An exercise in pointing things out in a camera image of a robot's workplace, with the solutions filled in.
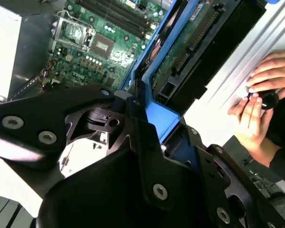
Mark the person's right hand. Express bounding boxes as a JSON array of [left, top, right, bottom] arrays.
[[245, 50, 285, 99]]

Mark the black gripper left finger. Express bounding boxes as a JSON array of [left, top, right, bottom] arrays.
[[0, 84, 173, 211]]

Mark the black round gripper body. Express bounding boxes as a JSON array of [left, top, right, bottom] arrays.
[[37, 142, 206, 228]]

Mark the round black tool blue ring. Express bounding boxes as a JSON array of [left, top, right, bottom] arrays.
[[248, 91, 280, 111]]

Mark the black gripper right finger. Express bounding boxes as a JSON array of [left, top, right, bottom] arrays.
[[179, 122, 285, 228]]

